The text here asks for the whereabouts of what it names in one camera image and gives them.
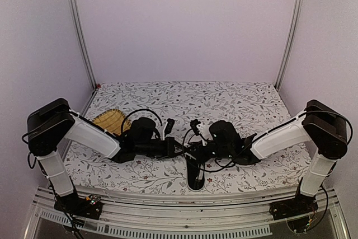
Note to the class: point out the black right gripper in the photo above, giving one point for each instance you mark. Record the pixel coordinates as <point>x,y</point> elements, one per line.
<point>198,154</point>

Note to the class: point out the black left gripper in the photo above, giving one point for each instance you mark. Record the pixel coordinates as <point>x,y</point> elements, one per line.
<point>170,149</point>

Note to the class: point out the black white canvas sneaker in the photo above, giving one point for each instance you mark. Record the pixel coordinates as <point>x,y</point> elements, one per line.
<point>195,173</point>

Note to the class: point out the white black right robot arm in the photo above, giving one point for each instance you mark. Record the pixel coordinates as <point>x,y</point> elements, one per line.
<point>317,124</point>

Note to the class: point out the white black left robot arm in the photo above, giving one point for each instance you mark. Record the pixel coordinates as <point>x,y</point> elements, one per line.
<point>49,125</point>

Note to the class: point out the yellow woven bamboo basket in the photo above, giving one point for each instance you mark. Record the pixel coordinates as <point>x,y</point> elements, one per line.
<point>113,121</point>

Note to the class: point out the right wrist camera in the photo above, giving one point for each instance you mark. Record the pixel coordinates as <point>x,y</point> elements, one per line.
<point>201,130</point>

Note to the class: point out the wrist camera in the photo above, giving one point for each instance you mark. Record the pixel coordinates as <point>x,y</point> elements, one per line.
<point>201,130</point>
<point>167,128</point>

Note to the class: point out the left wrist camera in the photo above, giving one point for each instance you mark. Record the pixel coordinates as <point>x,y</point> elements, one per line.
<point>167,128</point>

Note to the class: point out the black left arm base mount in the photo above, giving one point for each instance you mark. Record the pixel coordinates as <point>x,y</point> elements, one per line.
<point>88,207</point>

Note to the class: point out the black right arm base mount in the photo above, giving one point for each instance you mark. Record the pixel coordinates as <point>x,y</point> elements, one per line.
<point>298,205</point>

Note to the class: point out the left rear aluminium frame post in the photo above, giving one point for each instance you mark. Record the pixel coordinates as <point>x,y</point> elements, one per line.
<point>82,43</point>

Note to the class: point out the aluminium frame post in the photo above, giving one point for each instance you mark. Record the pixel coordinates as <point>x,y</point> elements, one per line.
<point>297,7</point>
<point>82,43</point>

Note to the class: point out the right rear aluminium frame post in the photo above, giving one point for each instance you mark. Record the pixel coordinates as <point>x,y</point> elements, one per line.
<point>297,7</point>

